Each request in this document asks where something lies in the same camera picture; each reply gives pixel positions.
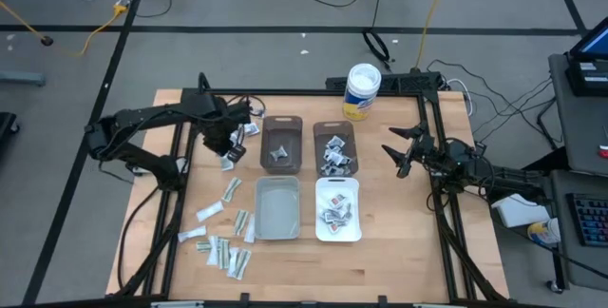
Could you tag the white box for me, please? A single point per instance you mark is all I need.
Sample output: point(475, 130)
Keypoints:
point(520, 213)

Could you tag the brown translucent plastic bin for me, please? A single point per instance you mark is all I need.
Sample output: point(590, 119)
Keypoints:
point(273, 132)
point(323, 129)

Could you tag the grey desk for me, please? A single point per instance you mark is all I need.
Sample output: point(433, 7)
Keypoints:
point(579, 127)

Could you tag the green striped bandage strip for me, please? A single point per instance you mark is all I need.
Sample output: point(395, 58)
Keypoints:
point(231, 189)
point(223, 253)
point(241, 222)
point(242, 263)
point(204, 246)

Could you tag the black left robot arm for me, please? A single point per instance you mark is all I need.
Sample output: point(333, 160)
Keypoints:
point(142, 115)

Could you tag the black laptop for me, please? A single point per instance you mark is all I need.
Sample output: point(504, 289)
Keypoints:
point(589, 80)

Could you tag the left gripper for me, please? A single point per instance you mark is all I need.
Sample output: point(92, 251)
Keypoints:
point(217, 134)

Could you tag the white plastic bin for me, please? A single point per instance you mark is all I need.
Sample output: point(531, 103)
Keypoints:
point(328, 189)

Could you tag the black aluminium table frame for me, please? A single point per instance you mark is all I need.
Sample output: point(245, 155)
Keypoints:
point(309, 92)

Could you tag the black chair base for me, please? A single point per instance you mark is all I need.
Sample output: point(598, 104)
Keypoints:
point(5, 127)

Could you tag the white gauze packet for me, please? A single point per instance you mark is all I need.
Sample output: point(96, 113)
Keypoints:
point(213, 250)
point(192, 234)
point(250, 228)
point(209, 211)
point(233, 261)

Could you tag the black disc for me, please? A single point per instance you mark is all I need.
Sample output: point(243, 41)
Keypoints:
point(47, 40)

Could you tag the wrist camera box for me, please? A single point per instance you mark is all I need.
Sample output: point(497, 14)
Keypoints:
point(432, 156)
point(237, 110)

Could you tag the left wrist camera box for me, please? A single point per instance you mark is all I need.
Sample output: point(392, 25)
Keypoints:
point(237, 110)

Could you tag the grey table leg base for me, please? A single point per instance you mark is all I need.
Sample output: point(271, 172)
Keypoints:
point(21, 78)

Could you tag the Lysol wipes canister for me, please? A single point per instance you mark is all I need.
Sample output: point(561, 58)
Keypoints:
point(363, 82)

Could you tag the grey plastic bin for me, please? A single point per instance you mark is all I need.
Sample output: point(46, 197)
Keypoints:
point(278, 208)

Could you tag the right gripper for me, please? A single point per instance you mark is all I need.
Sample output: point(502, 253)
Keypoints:
point(418, 141)

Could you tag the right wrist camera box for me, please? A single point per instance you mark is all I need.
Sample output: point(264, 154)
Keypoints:
point(432, 156)

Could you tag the small yellow white container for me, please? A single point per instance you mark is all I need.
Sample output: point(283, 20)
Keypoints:
point(546, 232)

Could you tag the blue white alcohol pad packet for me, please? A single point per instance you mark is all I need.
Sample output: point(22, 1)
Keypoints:
point(340, 158)
point(336, 141)
point(329, 154)
point(340, 171)
point(350, 159)
point(328, 168)

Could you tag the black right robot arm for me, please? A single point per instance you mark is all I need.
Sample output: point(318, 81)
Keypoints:
point(499, 177)

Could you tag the black keyboard coloured keys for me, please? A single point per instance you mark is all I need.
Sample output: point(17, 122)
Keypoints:
point(591, 220)

